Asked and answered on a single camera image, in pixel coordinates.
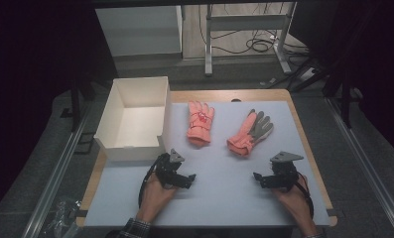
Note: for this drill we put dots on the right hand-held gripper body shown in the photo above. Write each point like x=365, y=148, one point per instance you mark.
x=285, y=175

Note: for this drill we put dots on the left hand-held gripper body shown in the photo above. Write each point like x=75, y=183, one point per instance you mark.
x=167, y=170

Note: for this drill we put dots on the pink glove with grey palm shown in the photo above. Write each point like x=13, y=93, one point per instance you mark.
x=245, y=137

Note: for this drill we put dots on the pink glove with red print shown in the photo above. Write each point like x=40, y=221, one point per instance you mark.
x=199, y=127

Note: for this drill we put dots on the white cardboard box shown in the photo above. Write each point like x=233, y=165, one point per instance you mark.
x=141, y=122

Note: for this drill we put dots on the person's right hand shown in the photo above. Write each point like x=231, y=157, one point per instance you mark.
x=292, y=203

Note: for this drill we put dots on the person's left hand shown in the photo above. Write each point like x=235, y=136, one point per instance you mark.
x=155, y=201

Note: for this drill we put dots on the light grey table mat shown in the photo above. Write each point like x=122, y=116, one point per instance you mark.
x=217, y=191

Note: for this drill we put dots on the black stand leg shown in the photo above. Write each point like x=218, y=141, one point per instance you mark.
x=75, y=105
x=346, y=105

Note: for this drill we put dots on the white power strip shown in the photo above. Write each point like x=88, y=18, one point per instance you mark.
x=307, y=74

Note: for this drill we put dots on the clear plastic bag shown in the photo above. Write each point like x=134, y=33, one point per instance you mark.
x=60, y=216

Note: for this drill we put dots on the white cabinet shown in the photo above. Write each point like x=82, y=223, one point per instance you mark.
x=138, y=31

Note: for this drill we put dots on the aluminium floor rail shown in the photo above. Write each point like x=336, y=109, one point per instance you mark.
x=366, y=165
x=54, y=178

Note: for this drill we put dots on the grey metal desk frame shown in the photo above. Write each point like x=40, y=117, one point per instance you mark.
x=247, y=22

